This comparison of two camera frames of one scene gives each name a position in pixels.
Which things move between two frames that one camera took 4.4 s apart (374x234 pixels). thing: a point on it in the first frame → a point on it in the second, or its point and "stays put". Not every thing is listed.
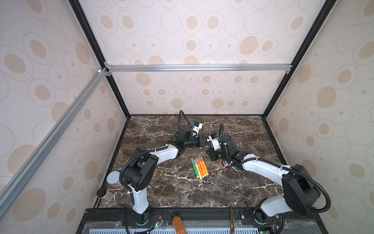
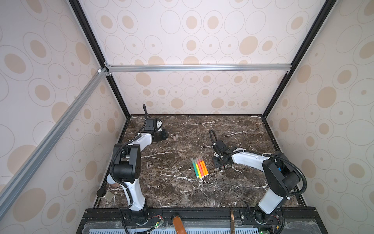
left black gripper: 200,141 → 164,136
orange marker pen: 204,167 stays put
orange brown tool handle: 178,225 stays put
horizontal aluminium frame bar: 198,68 stays put
